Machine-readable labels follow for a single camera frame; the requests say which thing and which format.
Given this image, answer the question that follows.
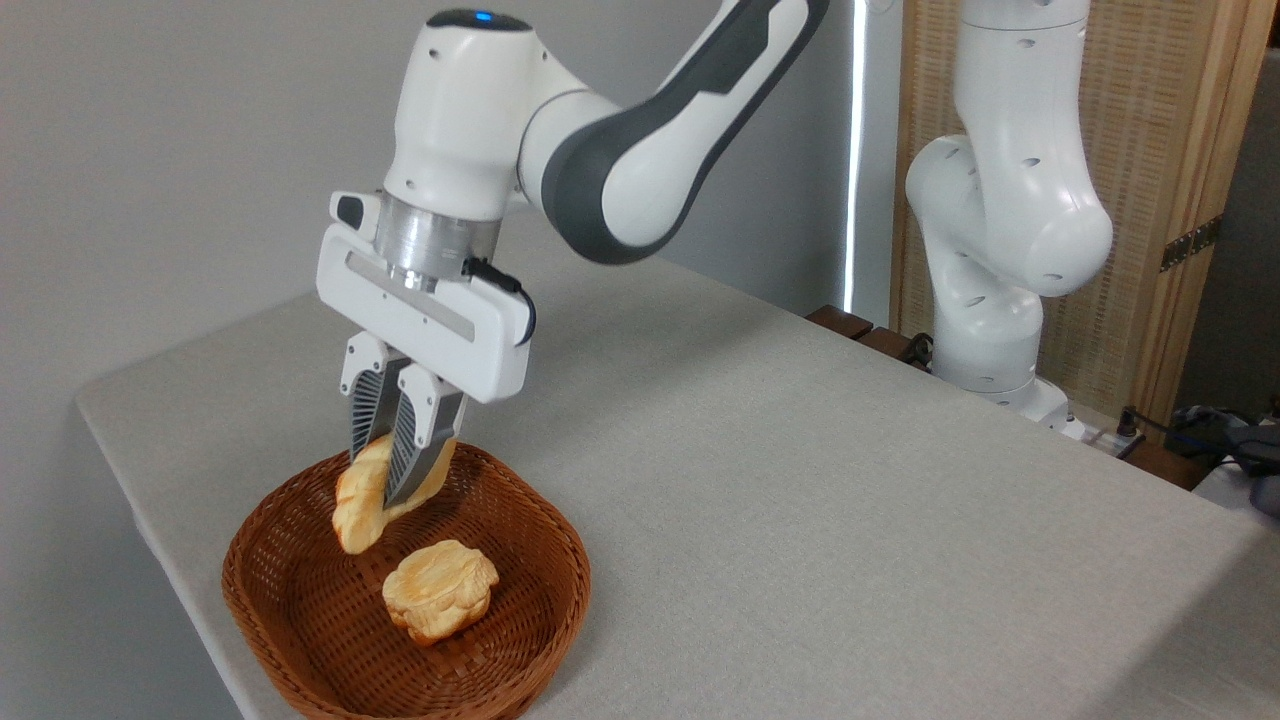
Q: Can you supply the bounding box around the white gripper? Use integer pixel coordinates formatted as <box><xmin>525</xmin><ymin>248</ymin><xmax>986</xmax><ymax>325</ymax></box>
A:
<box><xmin>316</xmin><ymin>190</ymin><xmax>536</xmax><ymax>506</ymax></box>

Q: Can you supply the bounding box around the long golden bread roll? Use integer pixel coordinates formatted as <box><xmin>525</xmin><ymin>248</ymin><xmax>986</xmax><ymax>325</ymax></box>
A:
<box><xmin>332</xmin><ymin>433</ymin><xmax>458</xmax><ymax>555</ymax></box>

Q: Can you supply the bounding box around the round golden bread bun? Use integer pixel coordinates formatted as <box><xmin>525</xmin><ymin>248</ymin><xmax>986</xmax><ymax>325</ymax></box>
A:
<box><xmin>382</xmin><ymin>540</ymin><xmax>500</xmax><ymax>646</ymax></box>

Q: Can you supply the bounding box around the brown wicker basket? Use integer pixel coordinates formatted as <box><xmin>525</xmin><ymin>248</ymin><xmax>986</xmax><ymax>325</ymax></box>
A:
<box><xmin>222</xmin><ymin>440</ymin><xmax>592</xmax><ymax>720</ymax></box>

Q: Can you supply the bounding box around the dark brown wooden slat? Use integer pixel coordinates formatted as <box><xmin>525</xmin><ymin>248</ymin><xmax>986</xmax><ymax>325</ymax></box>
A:
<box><xmin>806</xmin><ymin>305</ymin><xmax>876</xmax><ymax>341</ymax></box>
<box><xmin>858</xmin><ymin>327</ymin><xmax>933</xmax><ymax>371</ymax></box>

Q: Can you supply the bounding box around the grey table cloth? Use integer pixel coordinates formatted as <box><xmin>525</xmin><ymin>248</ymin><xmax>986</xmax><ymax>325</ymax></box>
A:
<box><xmin>75</xmin><ymin>228</ymin><xmax>1280</xmax><ymax>720</ymax></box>

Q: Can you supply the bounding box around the white power strip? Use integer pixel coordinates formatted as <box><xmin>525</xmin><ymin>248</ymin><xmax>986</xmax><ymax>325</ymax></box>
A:
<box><xmin>1060</xmin><ymin>412</ymin><xmax>1143</xmax><ymax>458</ymax></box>

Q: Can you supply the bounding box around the metal screen hinge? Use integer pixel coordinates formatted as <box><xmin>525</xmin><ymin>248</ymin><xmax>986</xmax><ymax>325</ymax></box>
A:
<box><xmin>1160</xmin><ymin>215</ymin><xmax>1223</xmax><ymax>273</ymax></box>

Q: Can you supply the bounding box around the wooden rattan folding screen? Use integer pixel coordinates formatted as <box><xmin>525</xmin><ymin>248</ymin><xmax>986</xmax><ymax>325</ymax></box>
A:
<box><xmin>890</xmin><ymin>0</ymin><xmax>1279</xmax><ymax>431</ymax></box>

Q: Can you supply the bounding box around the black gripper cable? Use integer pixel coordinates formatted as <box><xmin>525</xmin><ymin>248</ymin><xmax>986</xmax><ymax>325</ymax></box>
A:
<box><xmin>462</xmin><ymin>257</ymin><xmax>538</xmax><ymax>346</ymax></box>

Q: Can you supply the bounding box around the dark grey device with cables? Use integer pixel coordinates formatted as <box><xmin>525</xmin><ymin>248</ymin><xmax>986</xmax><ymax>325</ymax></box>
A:
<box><xmin>1165</xmin><ymin>403</ymin><xmax>1280</xmax><ymax>517</ymax></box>

